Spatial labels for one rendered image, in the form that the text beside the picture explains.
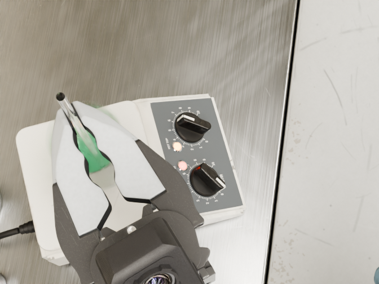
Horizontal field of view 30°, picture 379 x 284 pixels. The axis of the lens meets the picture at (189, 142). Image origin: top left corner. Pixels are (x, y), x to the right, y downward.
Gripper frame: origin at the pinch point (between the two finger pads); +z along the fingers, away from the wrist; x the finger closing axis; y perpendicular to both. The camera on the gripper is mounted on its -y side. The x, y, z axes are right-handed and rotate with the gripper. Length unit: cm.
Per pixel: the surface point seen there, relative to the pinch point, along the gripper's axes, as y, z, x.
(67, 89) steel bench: 25.6, 13.2, 0.1
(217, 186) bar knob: 20.0, -5.2, 8.5
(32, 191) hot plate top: 17.1, 2.1, -6.8
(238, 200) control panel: 22.9, -6.8, 9.9
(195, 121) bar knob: 19.5, 1.4, 9.8
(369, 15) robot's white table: 25.8, 4.7, 33.2
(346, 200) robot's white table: 26.2, -11.7, 20.0
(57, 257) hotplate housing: 19.5, -4.0, -7.8
